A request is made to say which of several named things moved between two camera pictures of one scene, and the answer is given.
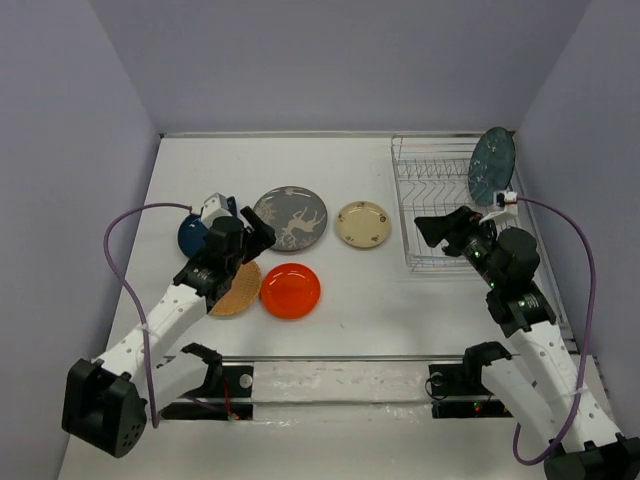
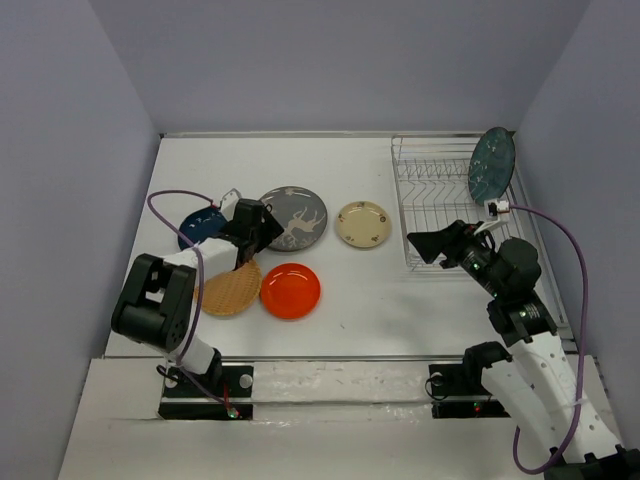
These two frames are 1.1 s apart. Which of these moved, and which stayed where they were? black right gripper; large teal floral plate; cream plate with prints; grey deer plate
Moved: black right gripper
Stayed: cream plate with prints; large teal floral plate; grey deer plate
